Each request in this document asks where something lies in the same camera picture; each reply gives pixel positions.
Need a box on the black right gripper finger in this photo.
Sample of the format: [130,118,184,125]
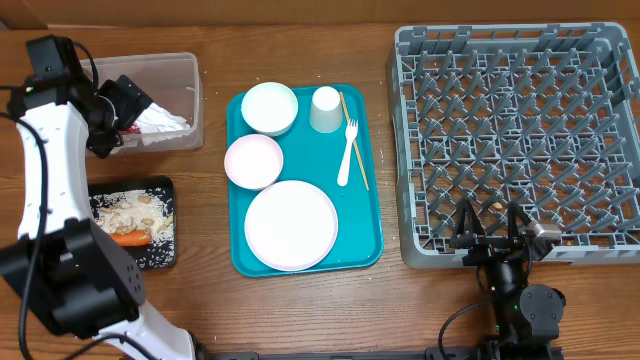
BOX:
[451,198,486,240]
[507,202,532,240]

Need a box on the red snack wrapper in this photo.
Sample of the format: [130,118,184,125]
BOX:
[121,124,140,135]

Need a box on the white napkin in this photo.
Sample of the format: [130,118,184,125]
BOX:
[133,103,191,146]

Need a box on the pink bowl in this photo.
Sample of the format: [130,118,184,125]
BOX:
[224,134,284,190]

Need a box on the pale green bowl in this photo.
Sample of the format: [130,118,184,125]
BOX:
[241,82,299,137]

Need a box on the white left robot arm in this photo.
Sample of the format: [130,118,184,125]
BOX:
[1,35,206,359]

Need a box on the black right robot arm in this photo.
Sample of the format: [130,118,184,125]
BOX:
[438,199,566,360]

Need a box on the grey dishwasher rack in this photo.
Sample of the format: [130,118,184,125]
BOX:
[387,22,639,269]

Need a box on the black food-waste tray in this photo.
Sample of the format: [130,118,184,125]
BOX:
[87,175,177,271]

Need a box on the clear plastic bin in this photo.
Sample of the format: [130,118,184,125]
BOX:
[94,52,204,155]

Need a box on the rice and peanuts pile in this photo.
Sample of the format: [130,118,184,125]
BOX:
[89,188,176,269]

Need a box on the orange carrot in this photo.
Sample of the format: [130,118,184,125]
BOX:
[111,230,151,247]

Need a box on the white plastic fork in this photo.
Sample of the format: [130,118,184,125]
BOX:
[337,119,358,187]

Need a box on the large white plate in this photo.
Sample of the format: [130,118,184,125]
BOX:
[244,180,339,272]

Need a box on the white upside-down cup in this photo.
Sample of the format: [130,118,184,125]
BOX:
[310,86,343,134]

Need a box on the wooden chopstick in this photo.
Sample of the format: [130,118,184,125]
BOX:
[338,91,370,191]

